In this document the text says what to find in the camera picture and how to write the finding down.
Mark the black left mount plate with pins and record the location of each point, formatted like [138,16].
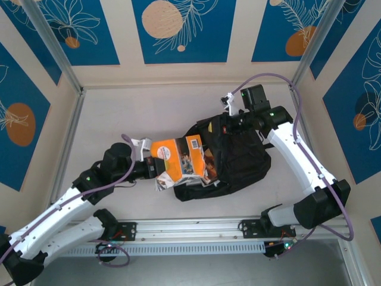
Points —
[129,231]

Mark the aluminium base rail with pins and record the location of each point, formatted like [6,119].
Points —
[190,229]

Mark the aluminium frame post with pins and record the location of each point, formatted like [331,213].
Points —
[53,44]
[321,32]

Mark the small circuit board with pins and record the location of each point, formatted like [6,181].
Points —
[285,245]
[107,245]

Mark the black right mount plate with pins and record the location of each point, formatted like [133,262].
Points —
[248,229]

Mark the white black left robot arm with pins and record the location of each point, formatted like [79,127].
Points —
[53,214]

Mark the black mount plate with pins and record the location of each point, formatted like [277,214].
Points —
[129,231]
[248,229]

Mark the black backpack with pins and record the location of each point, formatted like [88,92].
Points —
[244,167]

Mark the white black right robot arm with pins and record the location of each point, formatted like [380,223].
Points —
[297,155]

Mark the torn orange white booklet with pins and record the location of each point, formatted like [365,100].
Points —
[178,161]

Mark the aluminium table side rail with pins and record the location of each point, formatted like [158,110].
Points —
[346,265]
[74,128]

